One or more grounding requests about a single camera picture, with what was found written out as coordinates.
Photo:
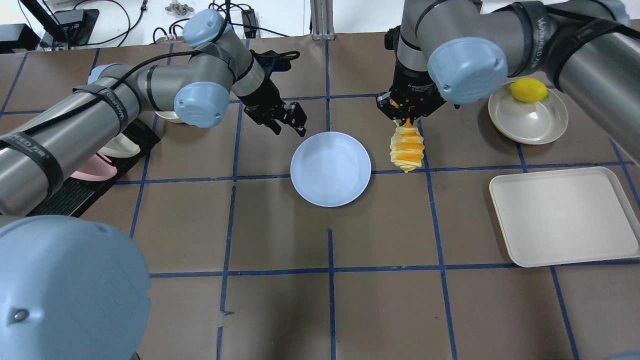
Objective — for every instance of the cream bowl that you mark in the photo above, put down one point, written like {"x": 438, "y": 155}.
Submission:
{"x": 170, "y": 116}

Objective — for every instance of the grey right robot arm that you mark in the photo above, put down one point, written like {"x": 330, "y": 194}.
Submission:
{"x": 448, "y": 51}

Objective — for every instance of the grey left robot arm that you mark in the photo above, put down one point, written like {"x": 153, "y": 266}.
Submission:
{"x": 38, "y": 156}

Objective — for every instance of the black dish rack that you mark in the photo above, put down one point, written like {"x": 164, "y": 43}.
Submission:
{"x": 78, "y": 195}

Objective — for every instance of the white rectangular tray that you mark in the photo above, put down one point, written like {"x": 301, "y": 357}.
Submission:
{"x": 567, "y": 216}

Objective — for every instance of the light blue plate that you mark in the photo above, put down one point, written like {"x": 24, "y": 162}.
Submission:
{"x": 330, "y": 169}

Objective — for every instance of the pink plate in rack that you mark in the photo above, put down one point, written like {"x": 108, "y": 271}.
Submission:
{"x": 98, "y": 168}

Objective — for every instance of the yellow lemon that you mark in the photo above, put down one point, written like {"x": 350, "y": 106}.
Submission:
{"x": 528, "y": 90}

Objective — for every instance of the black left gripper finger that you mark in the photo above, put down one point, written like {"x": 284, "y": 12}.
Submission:
{"x": 301, "y": 131}
{"x": 276, "y": 128}

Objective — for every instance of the cream round plate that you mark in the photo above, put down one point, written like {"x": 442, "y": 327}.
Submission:
{"x": 536, "y": 123}

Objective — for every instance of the aluminium frame post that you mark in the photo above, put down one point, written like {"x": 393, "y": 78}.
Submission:
{"x": 322, "y": 20}

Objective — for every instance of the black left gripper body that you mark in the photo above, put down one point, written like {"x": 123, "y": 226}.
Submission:
{"x": 261, "y": 96}

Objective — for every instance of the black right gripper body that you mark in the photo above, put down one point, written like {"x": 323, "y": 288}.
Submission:
{"x": 413, "y": 83}

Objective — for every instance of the white plate in rack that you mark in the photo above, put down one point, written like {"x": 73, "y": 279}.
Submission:
{"x": 120, "y": 147}

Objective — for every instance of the orange swirl bread roll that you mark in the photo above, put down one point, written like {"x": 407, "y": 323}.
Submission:
{"x": 407, "y": 147}

